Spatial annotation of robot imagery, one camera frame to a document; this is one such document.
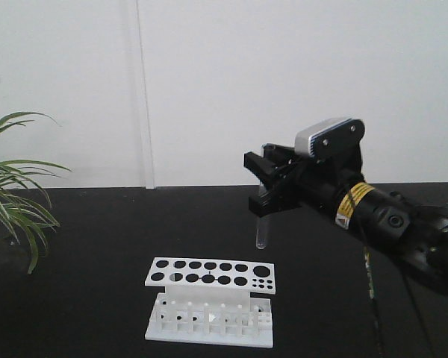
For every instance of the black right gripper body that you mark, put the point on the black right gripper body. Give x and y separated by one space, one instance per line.
321 184

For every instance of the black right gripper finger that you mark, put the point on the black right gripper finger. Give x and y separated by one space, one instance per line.
273 201
265 170

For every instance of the tall glass test tube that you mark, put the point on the tall glass test tube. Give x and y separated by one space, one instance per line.
263 220

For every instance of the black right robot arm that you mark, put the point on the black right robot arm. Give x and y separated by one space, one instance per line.
412 235

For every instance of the white test tube rack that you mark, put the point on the white test tube rack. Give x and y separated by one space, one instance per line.
211 301

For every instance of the green potted plant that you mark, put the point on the green potted plant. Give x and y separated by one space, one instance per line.
25 205

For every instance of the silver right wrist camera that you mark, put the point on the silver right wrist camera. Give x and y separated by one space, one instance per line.
329 137

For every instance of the white wall trunking strip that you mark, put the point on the white wall trunking strip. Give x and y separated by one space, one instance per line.
149 169

